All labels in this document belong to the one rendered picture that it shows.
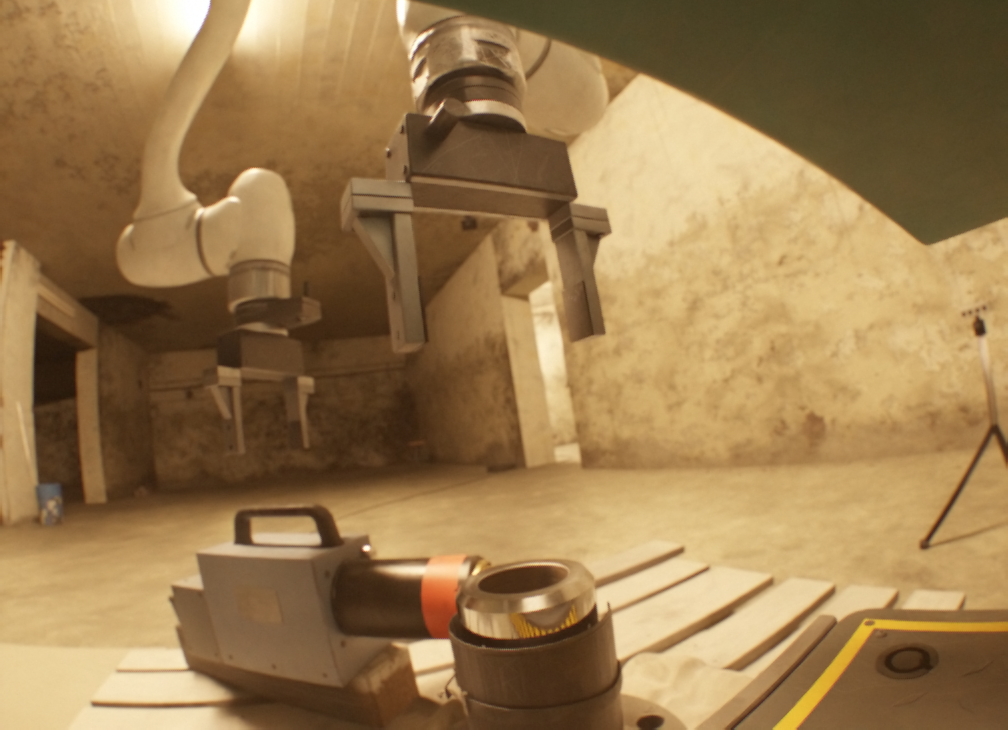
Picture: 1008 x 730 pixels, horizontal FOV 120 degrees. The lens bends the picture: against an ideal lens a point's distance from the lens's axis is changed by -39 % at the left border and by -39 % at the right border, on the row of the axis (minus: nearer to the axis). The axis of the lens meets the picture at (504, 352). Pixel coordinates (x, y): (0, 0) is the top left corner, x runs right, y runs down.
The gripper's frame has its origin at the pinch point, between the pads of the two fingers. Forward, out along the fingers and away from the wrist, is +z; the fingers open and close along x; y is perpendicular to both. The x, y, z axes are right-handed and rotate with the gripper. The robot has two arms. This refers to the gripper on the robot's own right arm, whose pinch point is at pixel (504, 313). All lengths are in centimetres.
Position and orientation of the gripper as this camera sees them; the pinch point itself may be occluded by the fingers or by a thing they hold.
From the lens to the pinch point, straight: 31.5
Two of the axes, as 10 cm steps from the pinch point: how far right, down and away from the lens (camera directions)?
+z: 1.5, 9.8, -1.5
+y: 4.9, -2.1, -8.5
